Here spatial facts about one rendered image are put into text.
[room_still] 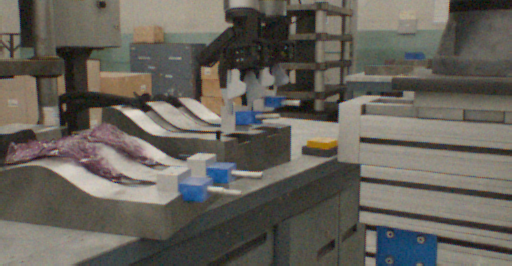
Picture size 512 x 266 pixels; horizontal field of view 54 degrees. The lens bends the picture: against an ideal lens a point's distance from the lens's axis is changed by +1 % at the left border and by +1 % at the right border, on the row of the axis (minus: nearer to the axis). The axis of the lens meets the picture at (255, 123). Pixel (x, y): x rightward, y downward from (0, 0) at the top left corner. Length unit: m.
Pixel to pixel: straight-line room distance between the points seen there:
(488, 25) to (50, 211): 0.68
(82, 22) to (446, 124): 1.38
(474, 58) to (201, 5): 7.93
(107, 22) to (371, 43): 5.94
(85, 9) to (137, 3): 7.39
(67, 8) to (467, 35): 1.37
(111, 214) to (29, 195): 0.15
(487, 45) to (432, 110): 0.11
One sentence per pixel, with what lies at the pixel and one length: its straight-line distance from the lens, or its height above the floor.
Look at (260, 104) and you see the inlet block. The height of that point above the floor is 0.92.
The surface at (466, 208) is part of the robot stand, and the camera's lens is 0.76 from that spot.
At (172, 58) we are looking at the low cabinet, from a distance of 8.20.
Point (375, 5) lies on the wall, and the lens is 7.56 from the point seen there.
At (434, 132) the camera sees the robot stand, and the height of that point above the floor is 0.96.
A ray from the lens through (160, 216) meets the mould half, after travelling 0.75.
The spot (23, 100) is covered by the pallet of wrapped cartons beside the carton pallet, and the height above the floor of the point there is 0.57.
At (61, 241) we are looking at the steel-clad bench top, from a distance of 0.80.
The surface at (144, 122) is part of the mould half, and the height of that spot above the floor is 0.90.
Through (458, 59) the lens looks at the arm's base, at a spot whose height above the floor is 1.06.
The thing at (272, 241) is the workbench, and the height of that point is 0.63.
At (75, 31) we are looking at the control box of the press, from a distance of 1.83.
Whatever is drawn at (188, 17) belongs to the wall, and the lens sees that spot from 8.65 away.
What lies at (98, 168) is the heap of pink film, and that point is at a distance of 0.87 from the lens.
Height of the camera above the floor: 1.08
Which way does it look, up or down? 9 degrees down
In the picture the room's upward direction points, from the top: straight up
